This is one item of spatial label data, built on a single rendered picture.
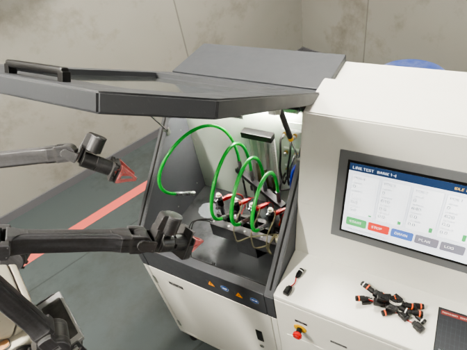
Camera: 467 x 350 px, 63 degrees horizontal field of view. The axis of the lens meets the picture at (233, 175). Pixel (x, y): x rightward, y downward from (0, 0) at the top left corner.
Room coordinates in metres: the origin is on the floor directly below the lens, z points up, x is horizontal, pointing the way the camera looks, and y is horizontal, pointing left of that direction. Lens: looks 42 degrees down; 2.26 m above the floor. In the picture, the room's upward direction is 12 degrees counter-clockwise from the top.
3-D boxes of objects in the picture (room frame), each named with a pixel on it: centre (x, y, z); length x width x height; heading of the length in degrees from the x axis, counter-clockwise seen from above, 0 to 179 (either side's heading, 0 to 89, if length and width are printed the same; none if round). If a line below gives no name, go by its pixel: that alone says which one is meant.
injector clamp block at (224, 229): (1.07, -0.02, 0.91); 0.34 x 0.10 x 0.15; 54
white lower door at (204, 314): (0.94, 0.23, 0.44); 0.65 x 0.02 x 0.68; 54
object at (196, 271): (0.95, 0.22, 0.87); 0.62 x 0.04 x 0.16; 54
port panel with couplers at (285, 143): (1.21, -0.27, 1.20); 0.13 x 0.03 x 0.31; 54
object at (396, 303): (0.59, -0.43, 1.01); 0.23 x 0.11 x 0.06; 54
